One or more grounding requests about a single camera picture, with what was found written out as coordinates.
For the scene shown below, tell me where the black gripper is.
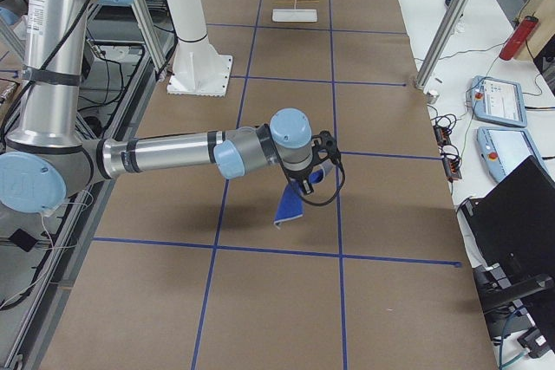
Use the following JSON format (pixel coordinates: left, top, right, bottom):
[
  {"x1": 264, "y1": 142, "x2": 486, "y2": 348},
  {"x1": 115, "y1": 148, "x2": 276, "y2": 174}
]
[{"x1": 284, "y1": 168, "x2": 319, "y2": 195}]

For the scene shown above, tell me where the blue towel with grey edge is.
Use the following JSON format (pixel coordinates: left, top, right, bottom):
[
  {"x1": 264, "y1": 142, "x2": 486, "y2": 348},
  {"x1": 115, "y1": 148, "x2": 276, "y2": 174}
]
[{"x1": 273, "y1": 165, "x2": 329, "y2": 229}]

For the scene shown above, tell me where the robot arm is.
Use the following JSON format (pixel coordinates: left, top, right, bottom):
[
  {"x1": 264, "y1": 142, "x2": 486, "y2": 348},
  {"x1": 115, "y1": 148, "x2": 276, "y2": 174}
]
[{"x1": 1, "y1": 0, "x2": 336, "y2": 213}]

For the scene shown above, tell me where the white towel rack with wooden bars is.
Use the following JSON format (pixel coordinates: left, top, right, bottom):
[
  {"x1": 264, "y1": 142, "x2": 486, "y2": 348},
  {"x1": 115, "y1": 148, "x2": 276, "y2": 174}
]
[{"x1": 271, "y1": 0, "x2": 319, "y2": 23}]

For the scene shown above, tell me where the black power strip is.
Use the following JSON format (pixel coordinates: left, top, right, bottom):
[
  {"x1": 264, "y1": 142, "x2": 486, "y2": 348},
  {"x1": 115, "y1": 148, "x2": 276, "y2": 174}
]
[{"x1": 434, "y1": 126, "x2": 462, "y2": 183}]

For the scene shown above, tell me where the small metal cup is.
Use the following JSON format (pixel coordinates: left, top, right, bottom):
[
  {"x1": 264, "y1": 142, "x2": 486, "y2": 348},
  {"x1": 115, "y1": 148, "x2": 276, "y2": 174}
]
[{"x1": 426, "y1": 90, "x2": 439, "y2": 104}]

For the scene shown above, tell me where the teach pendant near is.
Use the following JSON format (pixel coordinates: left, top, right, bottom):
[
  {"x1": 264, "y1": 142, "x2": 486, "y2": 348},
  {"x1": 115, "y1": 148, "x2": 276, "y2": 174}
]
[{"x1": 477, "y1": 127, "x2": 545, "y2": 183}]

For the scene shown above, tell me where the teach pendant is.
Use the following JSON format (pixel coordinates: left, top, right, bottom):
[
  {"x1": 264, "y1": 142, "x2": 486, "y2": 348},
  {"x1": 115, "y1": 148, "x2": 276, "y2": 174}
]
[
  {"x1": 477, "y1": 127, "x2": 545, "y2": 183},
  {"x1": 469, "y1": 75, "x2": 527, "y2": 127}
]

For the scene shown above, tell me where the teach pendant far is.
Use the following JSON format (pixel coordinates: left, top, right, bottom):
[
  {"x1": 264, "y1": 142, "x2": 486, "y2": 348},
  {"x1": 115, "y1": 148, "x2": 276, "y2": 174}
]
[{"x1": 469, "y1": 75, "x2": 527, "y2": 127}]

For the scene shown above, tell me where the black laptop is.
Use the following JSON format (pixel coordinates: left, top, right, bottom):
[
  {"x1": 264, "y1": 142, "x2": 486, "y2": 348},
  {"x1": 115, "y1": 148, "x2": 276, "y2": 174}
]
[{"x1": 459, "y1": 155, "x2": 555, "y2": 271}]

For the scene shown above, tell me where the red cylinder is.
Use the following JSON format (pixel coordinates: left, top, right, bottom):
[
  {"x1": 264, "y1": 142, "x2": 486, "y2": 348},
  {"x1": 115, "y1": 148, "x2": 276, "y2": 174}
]
[{"x1": 499, "y1": 16, "x2": 539, "y2": 61}]

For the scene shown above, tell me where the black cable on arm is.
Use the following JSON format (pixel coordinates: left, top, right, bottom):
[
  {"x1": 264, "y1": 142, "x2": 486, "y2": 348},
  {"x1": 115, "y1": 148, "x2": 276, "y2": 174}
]
[{"x1": 298, "y1": 129, "x2": 347, "y2": 207}]

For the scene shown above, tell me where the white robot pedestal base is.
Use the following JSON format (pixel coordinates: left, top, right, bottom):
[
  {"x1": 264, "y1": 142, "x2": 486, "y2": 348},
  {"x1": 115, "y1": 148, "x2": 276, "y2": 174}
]
[{"x1": 166, "y1": 0, "x2": 232, "y2": 97}]

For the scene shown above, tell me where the aluminium frame post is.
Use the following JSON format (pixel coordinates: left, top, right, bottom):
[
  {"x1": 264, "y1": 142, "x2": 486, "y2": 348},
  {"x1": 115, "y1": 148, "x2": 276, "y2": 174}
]
[{"x1": 415, "y1": 0, "x2": 468, "y2": 90}]

